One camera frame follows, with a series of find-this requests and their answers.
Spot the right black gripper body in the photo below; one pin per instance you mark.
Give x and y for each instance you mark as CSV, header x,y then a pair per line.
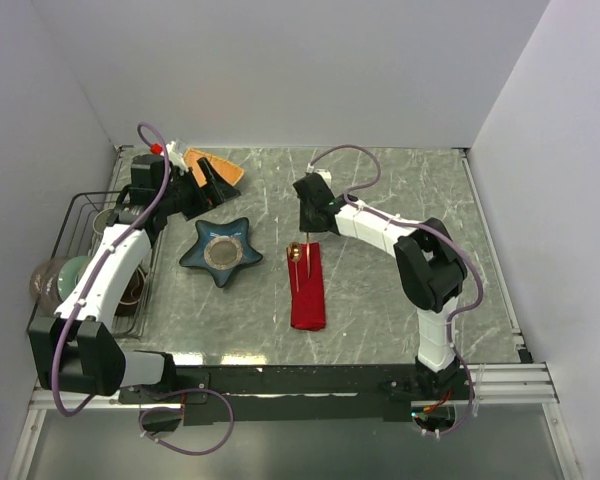
x,y
306,221

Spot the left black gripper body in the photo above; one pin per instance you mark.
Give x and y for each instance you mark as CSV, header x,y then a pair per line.
x,y
186,196

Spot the copper fork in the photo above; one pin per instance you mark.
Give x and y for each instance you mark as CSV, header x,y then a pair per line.
x,y
307,248

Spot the copper spoon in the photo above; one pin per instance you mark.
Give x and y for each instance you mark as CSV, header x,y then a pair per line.
x,y
294,253

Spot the red cloth napkin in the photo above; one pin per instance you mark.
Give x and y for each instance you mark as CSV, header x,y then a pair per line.
x,y
308,311

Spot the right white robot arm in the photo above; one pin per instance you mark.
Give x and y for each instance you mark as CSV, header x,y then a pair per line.
x,y
432,274

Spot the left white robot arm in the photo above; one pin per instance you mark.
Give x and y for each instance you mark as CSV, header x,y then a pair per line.
x,y
74,348

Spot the orange woven basket tray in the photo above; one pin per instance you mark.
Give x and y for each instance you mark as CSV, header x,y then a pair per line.
x,y
227,170

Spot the blue star-shaped dish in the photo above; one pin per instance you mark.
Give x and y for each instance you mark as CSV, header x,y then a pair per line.
x,y
221,250

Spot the grey ribbed mug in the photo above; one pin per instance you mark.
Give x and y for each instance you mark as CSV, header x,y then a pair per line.
x,y
102,220

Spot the brown cream ceramic bowl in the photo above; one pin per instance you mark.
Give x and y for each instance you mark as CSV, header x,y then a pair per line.
x,y
132,295

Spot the green ceramic bowl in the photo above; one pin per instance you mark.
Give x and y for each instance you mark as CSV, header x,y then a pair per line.
x,y
70,275

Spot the clear glass bowl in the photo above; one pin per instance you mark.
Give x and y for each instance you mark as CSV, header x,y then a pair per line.
x,y
43,284

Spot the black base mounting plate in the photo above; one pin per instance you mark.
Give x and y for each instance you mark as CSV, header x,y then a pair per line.
x,y
206,394

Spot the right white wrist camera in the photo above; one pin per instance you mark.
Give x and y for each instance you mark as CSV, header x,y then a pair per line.
x,y
323,173

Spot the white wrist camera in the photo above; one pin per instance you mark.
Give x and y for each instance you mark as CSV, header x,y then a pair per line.
x,y
323,173
175,151

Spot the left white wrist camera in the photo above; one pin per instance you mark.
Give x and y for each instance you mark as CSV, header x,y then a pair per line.
x,y
175,151

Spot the black wire dish rack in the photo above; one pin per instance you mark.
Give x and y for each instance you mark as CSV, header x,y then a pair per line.
x,y
76,238

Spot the aluminium frame rail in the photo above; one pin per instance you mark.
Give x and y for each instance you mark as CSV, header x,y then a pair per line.
x,y
513,384

